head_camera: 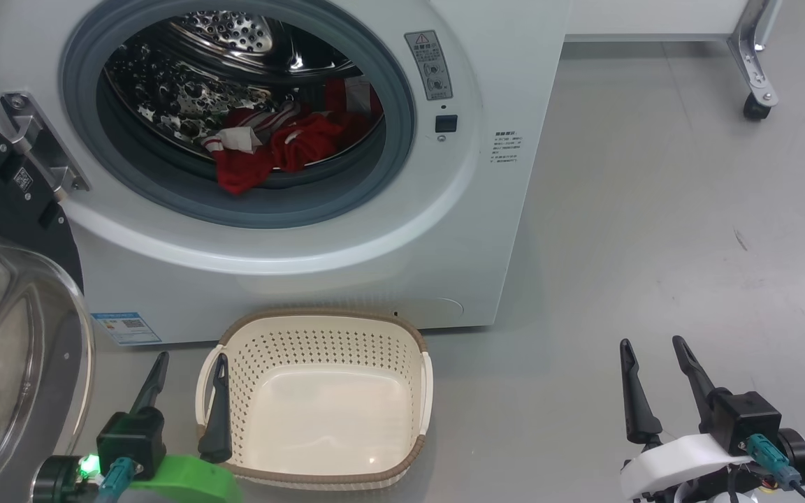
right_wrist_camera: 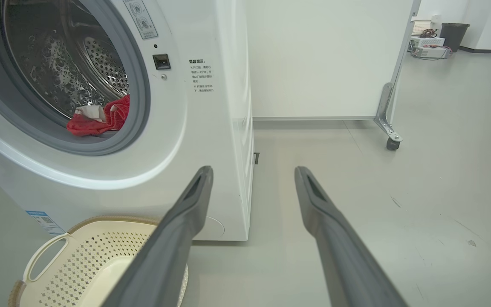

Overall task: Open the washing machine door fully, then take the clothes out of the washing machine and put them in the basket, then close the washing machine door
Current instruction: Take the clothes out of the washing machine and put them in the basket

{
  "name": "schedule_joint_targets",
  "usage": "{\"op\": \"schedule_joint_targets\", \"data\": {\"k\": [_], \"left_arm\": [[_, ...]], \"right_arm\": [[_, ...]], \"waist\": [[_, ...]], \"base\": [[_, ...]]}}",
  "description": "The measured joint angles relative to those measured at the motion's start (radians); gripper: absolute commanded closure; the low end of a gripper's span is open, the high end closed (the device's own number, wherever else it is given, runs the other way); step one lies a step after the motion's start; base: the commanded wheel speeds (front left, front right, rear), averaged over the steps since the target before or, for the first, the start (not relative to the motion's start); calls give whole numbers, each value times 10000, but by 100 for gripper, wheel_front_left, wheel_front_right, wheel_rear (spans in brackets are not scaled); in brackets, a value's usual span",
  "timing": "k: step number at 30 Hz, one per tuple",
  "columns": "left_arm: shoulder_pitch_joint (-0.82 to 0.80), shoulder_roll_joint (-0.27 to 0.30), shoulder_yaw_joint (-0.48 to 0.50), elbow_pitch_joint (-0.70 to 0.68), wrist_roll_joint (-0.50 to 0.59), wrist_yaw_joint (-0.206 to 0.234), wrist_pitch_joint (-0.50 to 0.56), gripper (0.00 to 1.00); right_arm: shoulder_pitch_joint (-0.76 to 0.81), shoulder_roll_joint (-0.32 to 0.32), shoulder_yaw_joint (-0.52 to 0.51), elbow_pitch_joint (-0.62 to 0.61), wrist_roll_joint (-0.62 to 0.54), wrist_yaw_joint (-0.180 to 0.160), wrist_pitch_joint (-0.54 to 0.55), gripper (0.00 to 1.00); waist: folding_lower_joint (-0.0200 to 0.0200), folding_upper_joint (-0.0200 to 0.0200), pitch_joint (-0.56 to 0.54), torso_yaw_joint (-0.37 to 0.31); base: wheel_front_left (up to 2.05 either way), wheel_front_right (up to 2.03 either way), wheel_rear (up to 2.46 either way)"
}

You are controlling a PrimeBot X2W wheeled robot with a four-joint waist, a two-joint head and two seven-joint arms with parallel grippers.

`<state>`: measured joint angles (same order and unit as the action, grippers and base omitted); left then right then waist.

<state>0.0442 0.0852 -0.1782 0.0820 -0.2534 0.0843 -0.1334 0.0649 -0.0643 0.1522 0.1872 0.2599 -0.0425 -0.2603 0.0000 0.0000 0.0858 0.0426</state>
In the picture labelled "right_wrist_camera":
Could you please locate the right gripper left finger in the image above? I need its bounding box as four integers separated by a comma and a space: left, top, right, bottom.
103, 166, 214, 307

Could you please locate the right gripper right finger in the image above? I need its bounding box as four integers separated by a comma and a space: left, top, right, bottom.
294, 166, 408, 307

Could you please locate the red and white garment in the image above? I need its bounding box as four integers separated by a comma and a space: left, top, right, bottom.
66, 94, 130, 137

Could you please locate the cream perforated laundry basket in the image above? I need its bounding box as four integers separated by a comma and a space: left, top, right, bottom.
9, 215, 189, 307

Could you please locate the white front-load washing machine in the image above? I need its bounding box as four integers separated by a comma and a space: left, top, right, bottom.
0, 0, 255, 242

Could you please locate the small white perforated basket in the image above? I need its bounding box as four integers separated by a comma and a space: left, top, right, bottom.
411, 19, 433, 36

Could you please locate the blue energy label sticker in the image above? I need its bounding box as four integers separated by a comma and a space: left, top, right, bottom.
26, 209, 65, 235

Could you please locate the white partition panel on casters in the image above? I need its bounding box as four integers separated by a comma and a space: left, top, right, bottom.
245, 0, 422, 151

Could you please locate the grey electronics box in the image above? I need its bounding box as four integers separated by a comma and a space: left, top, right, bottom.
411, 46, 451, 59

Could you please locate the grey instruction sticker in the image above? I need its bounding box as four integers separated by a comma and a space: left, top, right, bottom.
122, 0, 159, 40

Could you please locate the white electronics box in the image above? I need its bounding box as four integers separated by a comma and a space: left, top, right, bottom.
410, 36, 446, 48

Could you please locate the dark grey trash bin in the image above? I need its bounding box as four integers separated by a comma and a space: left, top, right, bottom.
440, 23, 471, 53

